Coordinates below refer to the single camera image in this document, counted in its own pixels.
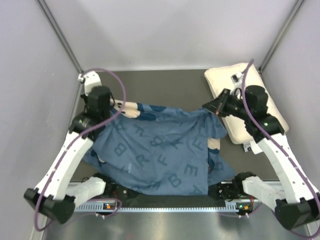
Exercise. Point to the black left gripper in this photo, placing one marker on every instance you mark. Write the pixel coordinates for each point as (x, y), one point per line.
(86, 102)

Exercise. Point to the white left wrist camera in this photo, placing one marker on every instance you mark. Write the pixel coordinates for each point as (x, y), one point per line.
(89, 80)

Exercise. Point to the cream white pillow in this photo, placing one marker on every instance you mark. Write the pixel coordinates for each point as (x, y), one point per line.
(228, 85)

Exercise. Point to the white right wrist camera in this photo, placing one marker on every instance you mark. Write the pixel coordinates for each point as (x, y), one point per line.
(237, 79)

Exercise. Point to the slotted grey cable duct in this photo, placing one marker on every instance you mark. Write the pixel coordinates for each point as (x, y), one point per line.
(218, 206)

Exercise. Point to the blue cartoon print pillowcase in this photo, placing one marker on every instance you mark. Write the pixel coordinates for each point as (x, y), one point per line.
(159, 150)

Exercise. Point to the left aluminium frame post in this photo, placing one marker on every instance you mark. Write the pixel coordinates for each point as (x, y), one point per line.
(59, 34)

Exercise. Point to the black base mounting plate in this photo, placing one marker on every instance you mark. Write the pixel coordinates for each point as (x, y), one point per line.
(216, 193)

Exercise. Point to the white pillow care label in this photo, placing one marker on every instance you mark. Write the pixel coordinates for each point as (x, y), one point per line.
(252, 146)

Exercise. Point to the right aluminium frame post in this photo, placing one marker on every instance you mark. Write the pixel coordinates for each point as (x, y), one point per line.
(293, 13)

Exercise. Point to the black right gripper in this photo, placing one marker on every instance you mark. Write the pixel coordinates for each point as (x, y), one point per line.
(214, 106)

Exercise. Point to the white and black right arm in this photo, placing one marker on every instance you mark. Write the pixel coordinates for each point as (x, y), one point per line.
(298, 203)

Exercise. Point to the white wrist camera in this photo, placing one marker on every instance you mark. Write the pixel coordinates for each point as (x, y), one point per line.
(237, 79)
(89, 80)

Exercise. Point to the aluminium frame post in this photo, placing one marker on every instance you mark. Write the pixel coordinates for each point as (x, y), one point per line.
(293, 13)
(59, 34)

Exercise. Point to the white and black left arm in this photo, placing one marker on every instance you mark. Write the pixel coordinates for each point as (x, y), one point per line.
(52, 196)

